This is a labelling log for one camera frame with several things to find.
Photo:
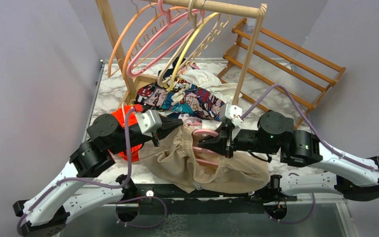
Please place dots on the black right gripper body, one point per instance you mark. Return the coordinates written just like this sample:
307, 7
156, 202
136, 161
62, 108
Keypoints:
231, 146

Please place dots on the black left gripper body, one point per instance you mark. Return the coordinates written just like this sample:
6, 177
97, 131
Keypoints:
135, 140

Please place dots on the pink hanger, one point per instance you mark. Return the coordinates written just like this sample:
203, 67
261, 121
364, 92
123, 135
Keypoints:
197, 135
143, 42

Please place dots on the orange mesh shorts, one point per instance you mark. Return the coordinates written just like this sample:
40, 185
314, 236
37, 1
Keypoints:
120, 115

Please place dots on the beige shorts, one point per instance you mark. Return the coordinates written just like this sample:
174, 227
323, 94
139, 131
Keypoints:
176, 161

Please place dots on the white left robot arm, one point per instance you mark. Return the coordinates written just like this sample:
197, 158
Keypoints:
75, 191

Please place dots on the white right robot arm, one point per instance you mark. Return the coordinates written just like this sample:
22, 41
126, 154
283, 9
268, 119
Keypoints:
352, 177

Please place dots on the comic print shorts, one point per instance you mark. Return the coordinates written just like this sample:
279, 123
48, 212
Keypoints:
186, 98

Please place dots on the inner orange hanger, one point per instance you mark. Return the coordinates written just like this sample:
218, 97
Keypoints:
159, 24

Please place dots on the orange hanger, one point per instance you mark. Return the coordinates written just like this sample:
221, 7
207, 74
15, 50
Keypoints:
118, 51
159, 24

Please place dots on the cream notched hanger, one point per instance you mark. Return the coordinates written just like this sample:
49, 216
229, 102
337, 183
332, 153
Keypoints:
204, 32

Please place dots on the beige hanger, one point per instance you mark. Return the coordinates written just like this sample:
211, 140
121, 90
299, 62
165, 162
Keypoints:
197, 26

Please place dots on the outer orange hanger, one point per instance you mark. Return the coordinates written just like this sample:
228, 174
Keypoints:
118, 51

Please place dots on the dark navy garment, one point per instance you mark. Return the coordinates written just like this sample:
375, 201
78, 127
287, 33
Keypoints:
169, 71

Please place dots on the white garment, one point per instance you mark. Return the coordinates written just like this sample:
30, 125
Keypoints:
209, 81

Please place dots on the orange wooden slatted shelf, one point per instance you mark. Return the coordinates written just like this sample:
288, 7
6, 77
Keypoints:
276, 60

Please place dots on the wooden clothes rack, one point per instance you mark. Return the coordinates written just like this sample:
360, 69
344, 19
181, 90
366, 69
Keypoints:
214, 6

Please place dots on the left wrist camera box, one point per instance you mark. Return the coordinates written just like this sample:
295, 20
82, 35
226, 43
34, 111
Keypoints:
148, 121

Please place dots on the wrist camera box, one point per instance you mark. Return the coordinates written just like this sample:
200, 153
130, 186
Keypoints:
231, 112
148, 121

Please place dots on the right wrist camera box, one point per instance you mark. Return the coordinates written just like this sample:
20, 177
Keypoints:
231, 112

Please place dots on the black mounting rail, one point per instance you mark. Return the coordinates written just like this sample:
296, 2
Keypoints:
148, 206

